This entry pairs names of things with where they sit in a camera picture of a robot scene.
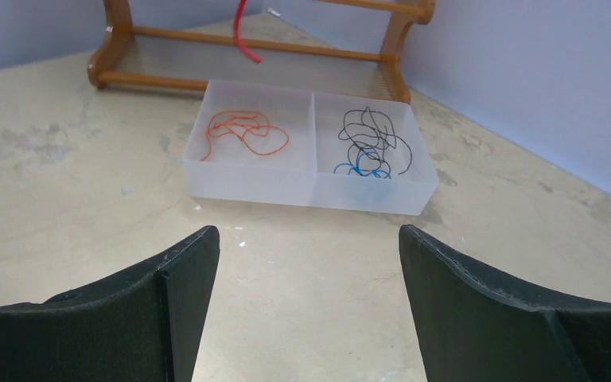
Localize orange wooden rack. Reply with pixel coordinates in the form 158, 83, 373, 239
87, 1, 436, 103

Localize black cable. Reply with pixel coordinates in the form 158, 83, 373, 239
337, 106, 414, 176

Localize clear plastic tray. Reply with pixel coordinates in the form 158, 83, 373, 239
183, 80, 439, 215

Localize blue cable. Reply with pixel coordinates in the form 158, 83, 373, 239
333, 150, 392, 181

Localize red cable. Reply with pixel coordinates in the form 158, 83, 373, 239
232, 0, 263, 64
200, 109, 290, 162

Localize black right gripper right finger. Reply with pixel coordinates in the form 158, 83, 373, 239
399, 224, 611, 381

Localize red cable in tray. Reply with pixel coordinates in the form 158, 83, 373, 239
200, 109, 290, 162

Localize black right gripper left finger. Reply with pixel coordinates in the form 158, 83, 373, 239
0, 225, 220, 381

